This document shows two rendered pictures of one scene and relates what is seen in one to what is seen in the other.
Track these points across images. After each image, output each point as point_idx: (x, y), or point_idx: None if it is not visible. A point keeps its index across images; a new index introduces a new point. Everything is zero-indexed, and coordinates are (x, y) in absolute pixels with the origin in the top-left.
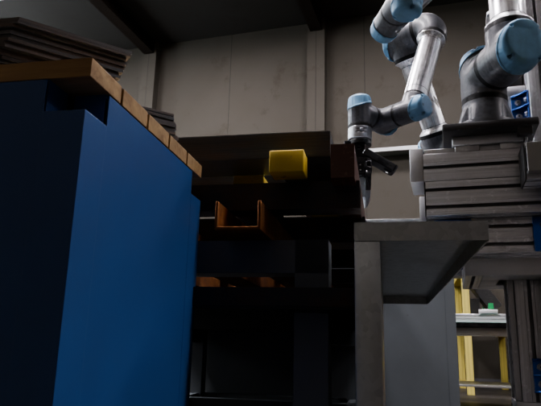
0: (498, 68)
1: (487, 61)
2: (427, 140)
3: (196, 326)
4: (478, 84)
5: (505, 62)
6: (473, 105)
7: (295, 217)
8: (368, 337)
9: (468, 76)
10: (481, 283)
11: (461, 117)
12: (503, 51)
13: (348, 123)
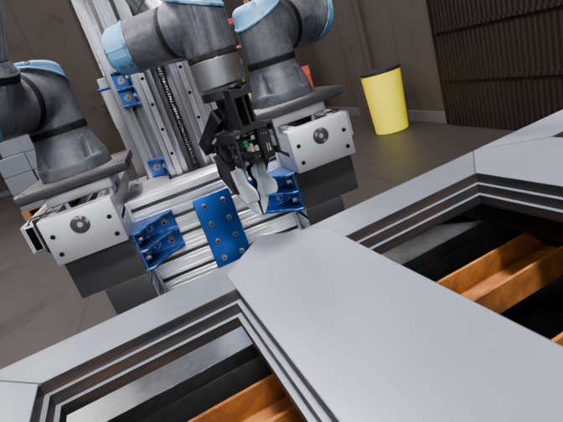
0: (319, 33)
1: (316, 22)
2: (6, 88)
3: None
4: (293, 40)
5: (326, 31)
6: (299, 65)
7: (374, 251)
8: None
9: (287, 27)
10: None
11: (296, 75)
12: (332, 21)
13: (227, 43)
